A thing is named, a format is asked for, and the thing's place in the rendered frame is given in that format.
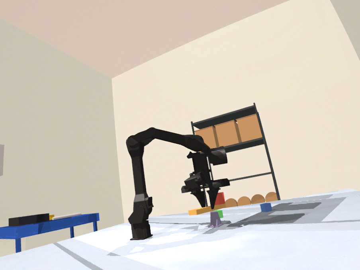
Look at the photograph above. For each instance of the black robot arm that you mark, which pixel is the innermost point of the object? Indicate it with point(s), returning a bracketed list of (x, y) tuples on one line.
[(142, 205)]

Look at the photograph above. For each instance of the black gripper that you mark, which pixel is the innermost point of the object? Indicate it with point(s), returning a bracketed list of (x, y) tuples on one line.
[(213, 185)]

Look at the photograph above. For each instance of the blue cube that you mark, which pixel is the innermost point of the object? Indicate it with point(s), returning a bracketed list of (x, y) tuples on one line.
[(265, 207)]

